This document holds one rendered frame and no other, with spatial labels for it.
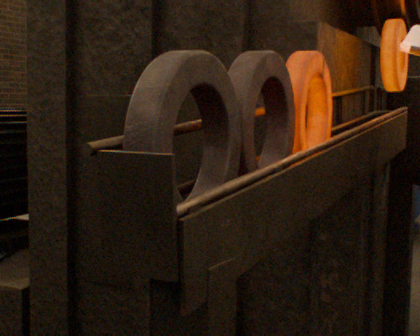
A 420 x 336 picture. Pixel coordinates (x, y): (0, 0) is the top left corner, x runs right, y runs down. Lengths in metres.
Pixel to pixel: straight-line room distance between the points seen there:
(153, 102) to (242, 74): 0.20
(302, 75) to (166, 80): 0.36
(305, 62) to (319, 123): 0.14
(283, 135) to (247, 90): 0.15
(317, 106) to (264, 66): 0.28
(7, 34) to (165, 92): 8.69
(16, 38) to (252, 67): 8.66
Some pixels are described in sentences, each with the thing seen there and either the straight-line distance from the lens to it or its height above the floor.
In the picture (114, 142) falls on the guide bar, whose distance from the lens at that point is 0.59.
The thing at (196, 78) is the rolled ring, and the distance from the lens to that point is 0.59.
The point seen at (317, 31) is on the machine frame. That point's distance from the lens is 1.21.
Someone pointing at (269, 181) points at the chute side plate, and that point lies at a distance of 0.70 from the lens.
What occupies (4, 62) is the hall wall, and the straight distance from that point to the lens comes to 9.13.
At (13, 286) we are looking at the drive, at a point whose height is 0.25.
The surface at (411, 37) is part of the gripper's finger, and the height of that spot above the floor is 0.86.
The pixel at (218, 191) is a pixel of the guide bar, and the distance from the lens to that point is 0.60.
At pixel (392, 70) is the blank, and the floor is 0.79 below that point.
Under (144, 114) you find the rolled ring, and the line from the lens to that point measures 0.54.
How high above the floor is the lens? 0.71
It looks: 6 degrees down
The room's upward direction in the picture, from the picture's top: 1 degrees clockwise
